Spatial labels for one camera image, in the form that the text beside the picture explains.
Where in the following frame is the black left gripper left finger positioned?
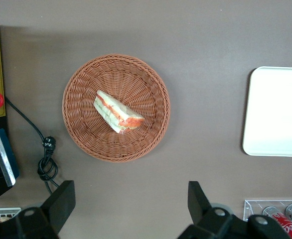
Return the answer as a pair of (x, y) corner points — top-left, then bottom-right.
(16, 180), (76, 239)

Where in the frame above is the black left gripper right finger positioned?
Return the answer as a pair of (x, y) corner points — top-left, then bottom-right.
(178, 181), (249, 239)

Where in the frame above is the triangle sandwich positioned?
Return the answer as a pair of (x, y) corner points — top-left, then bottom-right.
(93, 90), (146, 135)

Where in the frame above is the cream plastic tray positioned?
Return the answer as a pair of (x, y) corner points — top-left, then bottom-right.
(242, 66), (292, 158)

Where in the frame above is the round brown wicker basket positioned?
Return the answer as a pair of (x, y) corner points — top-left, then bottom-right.
(62, 53), (171, 163)

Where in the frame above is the clear acrylic bottle rack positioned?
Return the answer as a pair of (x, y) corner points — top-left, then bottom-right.
(243, 198), (292, 225)

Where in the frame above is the white wire rack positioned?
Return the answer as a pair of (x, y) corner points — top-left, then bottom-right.
(0, 207), (22, 219)

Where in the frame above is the black power cable with plug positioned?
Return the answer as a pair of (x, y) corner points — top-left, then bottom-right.
(4, 97), (61, 195)

